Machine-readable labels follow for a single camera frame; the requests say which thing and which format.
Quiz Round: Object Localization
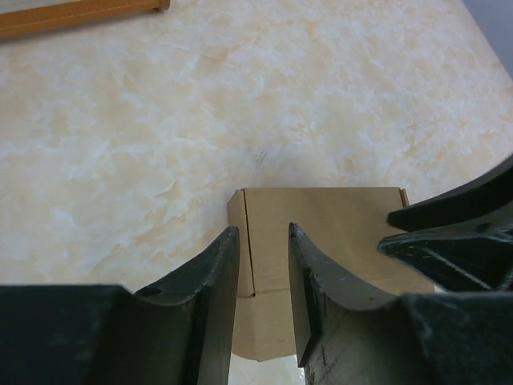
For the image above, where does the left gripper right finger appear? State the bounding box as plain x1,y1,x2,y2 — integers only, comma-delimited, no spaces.
288,224,425,384

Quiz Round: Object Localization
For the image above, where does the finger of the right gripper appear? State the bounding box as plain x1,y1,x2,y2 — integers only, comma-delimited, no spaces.
386,157,512,232
378,224,512,292

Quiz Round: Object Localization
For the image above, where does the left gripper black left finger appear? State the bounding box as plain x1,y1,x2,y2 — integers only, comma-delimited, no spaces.
134,226,240,384

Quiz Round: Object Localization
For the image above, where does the brown cardboard box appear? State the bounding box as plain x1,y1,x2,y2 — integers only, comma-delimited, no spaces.
227,187,434,361

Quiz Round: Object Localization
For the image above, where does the wooden shelf rack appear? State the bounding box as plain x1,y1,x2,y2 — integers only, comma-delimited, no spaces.
1,0,171,39

